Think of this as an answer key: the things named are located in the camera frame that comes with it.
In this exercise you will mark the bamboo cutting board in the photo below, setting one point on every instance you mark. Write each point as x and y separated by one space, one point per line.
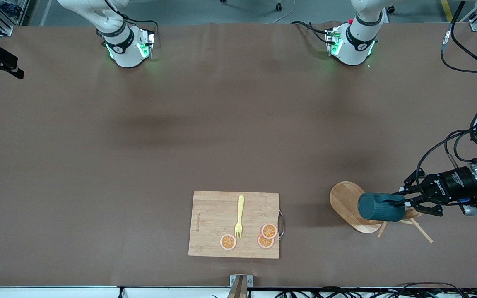
213 215

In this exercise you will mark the metal table edge bracket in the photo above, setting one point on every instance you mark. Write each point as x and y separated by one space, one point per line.
240 289

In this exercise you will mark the aluminium frame profile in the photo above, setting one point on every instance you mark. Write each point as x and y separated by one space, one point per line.
6 30
475 25

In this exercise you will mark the yellow plastic fork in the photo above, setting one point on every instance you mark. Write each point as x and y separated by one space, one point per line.
240 207

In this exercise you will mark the orange slice toy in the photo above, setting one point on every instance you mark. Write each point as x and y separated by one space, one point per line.
264 243
269 231
228 242

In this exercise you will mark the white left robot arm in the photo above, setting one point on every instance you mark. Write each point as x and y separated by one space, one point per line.
358 39

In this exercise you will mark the wooden cup rack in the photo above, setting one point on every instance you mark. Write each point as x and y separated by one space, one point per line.
346 200

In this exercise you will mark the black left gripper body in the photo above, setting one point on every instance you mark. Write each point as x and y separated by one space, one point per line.
454 184

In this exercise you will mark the blue cup yellow inside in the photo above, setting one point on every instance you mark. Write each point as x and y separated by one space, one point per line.
377 207

